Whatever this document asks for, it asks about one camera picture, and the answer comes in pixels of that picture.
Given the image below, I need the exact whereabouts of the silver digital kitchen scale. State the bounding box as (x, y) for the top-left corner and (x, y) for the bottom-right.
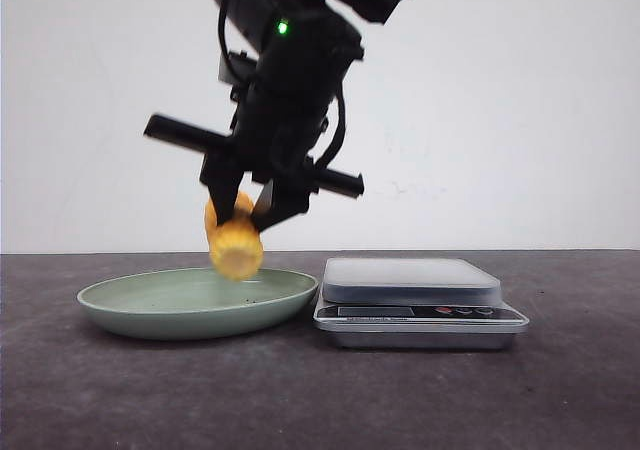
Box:
(313, 257), (529, 350)

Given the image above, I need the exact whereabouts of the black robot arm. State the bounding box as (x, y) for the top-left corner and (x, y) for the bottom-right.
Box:
(145, 0), (402, 231)

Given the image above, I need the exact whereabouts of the light green plate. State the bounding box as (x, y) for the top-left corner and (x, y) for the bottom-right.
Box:
(77, 268), (319, 341)

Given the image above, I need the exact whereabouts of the yellow corn cob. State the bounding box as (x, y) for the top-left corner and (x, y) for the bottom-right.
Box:
(204, 191), (264, 281)

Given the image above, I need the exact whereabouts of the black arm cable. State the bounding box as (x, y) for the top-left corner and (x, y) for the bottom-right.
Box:
(314, 77), (348, 171)

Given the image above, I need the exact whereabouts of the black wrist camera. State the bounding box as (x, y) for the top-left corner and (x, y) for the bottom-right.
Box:
(218, 51), (257, 85)

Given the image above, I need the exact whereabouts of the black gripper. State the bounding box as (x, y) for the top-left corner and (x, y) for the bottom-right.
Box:
(144, 14), (364, 232)

